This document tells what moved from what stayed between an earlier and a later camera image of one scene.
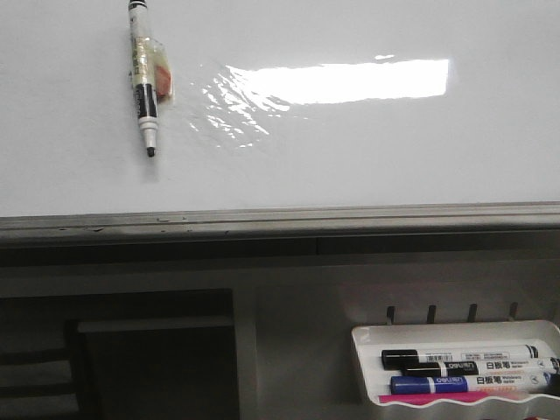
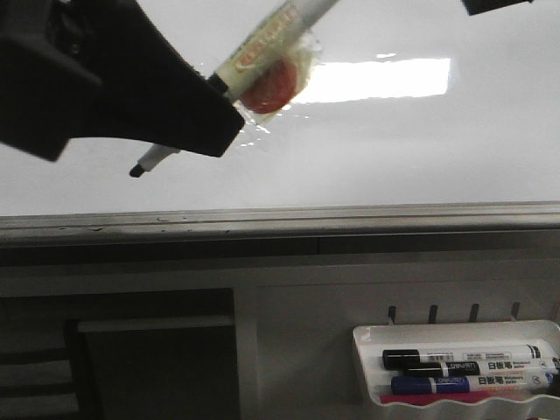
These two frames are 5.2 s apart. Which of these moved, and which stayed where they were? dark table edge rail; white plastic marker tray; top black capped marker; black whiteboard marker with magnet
Moved: black whiteboard marker with magnet
Stayed: white plastic marker tray; dark table edge rail; top black capped marker
